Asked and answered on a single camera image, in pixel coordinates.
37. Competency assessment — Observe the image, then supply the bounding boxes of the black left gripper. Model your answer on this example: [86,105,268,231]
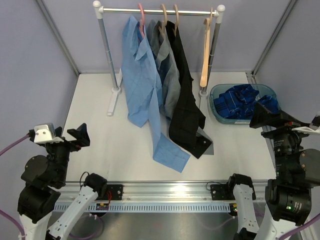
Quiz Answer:
[46,123,90,185]

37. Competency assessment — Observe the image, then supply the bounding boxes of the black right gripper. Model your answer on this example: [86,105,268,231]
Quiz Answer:
[251,102,316,179]

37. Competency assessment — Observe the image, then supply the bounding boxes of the blue plaid shirt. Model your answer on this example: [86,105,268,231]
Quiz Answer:
[211,84,280,121]

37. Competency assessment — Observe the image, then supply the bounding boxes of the beige hanger of plaid shirt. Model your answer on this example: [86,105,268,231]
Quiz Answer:
[200,8,213,88]

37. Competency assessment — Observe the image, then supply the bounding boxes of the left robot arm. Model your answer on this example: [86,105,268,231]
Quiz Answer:
[17,123,108,240]

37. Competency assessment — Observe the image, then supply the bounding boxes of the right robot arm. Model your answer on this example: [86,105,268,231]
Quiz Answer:
[226,103,320,240]

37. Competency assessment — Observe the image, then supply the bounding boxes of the black shirt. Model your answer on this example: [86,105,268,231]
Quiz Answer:
[165,21,212,159]

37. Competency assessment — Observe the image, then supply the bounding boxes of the light blue shirt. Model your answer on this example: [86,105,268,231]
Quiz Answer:
[121,15,190,173]

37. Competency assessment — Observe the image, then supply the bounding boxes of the pink plastic hanger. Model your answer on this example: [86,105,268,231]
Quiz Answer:
[138,3,145,38]

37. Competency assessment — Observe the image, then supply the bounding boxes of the beige hanger with black shirt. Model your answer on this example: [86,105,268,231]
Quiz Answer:
[173,4,180,36]

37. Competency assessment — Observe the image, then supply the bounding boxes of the beige hanger with grey shirt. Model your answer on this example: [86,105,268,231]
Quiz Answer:
[158,3,168,38]

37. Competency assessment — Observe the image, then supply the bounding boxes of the teal transparent plastic tray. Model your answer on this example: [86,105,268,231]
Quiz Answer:
[209,84,277,125]

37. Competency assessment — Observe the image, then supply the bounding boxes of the white and chrome clothes rack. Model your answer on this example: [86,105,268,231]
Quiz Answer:
[93,0,226,116]

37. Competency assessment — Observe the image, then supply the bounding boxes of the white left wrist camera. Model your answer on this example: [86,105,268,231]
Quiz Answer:
[29,122,64,145]

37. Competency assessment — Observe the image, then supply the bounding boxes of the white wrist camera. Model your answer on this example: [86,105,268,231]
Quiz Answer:
[292,112,320,135]
[29,122,64,145]

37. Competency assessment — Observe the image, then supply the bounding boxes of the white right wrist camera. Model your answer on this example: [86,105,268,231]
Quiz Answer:
[292,112,320,135]

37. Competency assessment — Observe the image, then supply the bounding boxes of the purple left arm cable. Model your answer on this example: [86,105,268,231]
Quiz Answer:
[0,132,103,240]

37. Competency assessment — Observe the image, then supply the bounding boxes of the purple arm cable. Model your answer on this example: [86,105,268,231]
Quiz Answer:
[197,209,320,240]
[0,132,103,240]

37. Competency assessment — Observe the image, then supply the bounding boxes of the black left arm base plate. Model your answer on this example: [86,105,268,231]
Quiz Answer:
[97,184,124,201]

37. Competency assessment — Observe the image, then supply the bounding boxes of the light blue slotted cable duct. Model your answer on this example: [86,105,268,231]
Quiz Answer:
[84,202,233,213]

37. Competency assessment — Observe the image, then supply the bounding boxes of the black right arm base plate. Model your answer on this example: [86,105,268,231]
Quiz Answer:
[206,182,235,201]

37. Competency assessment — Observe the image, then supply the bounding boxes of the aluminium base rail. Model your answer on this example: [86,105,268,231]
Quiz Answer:
[52,180,278,202]

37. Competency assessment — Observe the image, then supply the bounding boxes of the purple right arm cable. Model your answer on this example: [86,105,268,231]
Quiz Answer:
[197,209,320,240]

